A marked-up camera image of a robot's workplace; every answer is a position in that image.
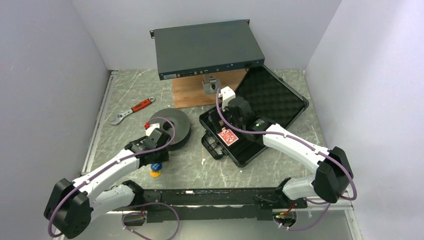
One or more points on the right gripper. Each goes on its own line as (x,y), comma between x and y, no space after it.
(226,110)

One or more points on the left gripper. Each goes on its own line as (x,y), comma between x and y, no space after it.
(164,156)

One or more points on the black perforated filament spool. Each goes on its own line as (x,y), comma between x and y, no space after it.
(179,120)

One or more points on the blue small blind button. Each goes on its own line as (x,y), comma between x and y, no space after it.
(156,167)

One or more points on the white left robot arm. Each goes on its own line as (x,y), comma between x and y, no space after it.
(74,204)

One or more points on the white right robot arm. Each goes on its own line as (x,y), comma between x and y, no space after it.
(331,178)

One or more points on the black poker set case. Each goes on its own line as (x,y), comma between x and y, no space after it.
(269,97)

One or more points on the red playing card deck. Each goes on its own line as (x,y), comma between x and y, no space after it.
(227,136)

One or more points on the orange dealer button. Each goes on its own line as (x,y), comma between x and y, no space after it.
(155,174)

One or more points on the wooden base board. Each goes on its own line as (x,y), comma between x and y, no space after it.
(189,92)

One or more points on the grey metal stand bracket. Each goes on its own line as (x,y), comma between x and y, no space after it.
(210,84)

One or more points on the red handled adjustable wrench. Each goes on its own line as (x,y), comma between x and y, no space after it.
(139,106)

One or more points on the dark teal network switch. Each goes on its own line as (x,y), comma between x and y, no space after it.
(200,49)

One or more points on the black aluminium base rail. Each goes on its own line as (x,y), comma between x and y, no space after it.
(259,203)

